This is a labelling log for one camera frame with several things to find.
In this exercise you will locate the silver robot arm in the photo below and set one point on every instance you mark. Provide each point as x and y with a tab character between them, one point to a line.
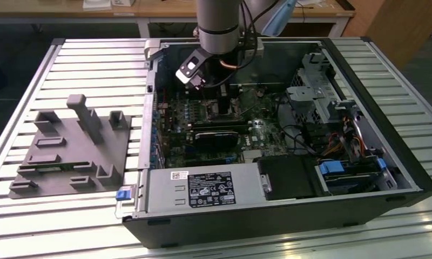
218	16

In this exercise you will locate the CPU socket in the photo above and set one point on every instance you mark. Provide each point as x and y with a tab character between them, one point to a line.
209	111

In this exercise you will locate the black RAM slot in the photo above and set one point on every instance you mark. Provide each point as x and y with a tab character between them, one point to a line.
219	129
219	123

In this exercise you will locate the blue expansion slot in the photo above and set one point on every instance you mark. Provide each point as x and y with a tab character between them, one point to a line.
230	159

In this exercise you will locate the black expansion slot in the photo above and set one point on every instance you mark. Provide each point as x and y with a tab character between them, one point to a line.
209	162

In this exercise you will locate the grey case latch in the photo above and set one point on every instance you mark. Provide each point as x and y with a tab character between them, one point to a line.
153	48

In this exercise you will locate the black graphics card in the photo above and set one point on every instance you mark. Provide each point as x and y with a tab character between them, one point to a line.
217	140

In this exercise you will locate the grey metal disk bay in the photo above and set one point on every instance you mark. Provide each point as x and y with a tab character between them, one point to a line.
310	78

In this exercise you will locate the wooden desk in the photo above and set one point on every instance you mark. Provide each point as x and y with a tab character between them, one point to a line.
158	10

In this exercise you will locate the green motherboard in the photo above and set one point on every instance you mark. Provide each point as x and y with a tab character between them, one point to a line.
270	137

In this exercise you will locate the white box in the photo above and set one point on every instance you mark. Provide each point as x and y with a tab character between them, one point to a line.
98	5
122	2

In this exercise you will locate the black plastic shroud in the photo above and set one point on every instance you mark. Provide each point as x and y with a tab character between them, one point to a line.
289	175

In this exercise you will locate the grey power supply unit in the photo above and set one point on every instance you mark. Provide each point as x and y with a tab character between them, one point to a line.
166	194

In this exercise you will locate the blue disk carrier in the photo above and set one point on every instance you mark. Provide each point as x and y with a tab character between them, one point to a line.
331	167

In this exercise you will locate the grey parts rack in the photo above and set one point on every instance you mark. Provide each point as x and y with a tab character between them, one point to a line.
75	151

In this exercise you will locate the blue case latch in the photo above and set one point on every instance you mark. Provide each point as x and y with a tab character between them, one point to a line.
125	195

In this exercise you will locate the wooden cabinet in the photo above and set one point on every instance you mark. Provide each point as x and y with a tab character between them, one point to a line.
399	27

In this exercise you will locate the black disk drive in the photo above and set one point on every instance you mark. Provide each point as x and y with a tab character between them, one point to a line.
350	183

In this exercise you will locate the small blue clip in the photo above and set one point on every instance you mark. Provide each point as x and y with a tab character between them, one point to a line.
381	165

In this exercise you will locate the green RAM stick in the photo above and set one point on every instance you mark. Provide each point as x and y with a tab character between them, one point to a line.
53	169

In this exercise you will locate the black PC case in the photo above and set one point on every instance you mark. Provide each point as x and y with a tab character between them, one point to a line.
238	229

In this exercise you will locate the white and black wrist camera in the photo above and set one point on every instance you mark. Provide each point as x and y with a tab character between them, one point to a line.
189	68

